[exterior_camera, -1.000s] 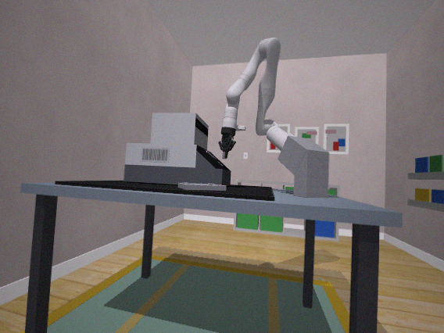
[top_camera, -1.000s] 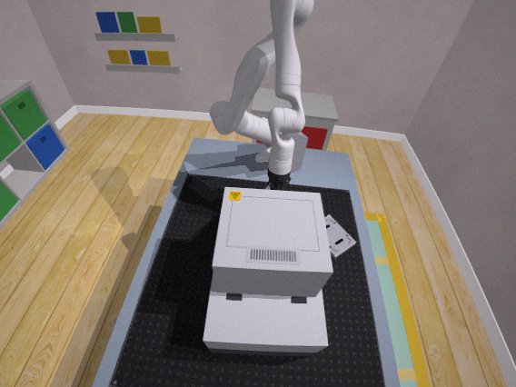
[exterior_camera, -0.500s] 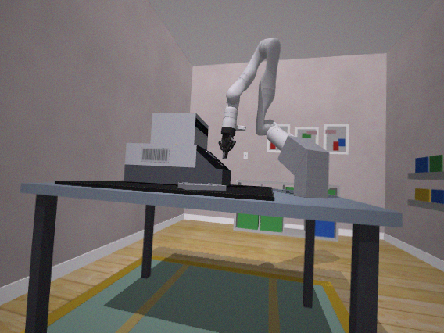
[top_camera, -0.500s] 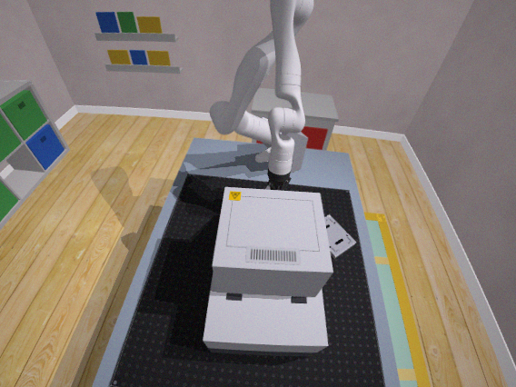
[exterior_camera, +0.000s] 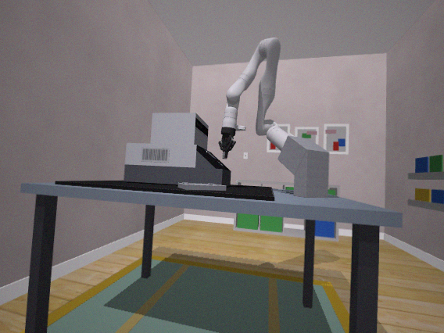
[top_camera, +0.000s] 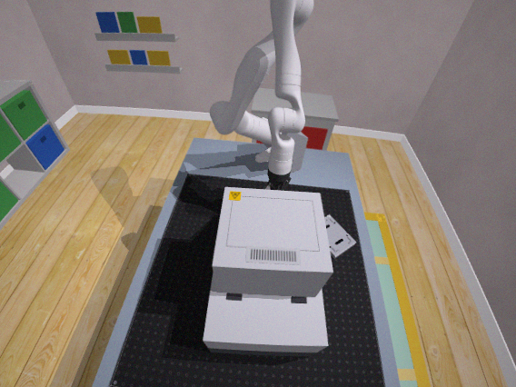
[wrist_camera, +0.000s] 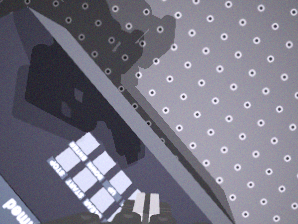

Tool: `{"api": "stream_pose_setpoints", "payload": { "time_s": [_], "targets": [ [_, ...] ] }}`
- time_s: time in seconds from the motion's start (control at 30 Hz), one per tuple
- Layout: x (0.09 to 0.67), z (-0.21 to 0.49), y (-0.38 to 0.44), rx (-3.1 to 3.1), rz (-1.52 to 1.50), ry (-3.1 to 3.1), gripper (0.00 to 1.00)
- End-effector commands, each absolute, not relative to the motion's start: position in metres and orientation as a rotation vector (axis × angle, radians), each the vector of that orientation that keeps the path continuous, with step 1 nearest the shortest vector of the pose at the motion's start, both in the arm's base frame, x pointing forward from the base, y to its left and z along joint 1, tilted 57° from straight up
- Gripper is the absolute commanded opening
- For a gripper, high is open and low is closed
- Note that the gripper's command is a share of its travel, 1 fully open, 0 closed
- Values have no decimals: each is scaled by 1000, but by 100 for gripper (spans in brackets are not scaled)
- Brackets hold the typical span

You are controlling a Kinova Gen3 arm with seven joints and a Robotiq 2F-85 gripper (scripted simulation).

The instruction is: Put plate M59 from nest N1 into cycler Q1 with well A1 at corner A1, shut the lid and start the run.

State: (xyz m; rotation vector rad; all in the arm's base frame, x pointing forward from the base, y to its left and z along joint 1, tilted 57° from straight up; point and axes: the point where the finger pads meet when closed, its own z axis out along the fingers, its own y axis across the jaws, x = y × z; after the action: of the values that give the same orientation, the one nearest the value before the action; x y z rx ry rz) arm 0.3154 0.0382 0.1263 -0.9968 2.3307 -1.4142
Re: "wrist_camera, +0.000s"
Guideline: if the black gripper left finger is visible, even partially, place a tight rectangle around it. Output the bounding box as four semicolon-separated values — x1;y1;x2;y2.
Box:
40;192;148;224

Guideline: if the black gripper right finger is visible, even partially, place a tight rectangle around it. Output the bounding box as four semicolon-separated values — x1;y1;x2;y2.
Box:
145;193;177;224

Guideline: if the white real-time pcr machine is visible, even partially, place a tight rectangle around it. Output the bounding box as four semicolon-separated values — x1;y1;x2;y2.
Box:
0;7;233;224

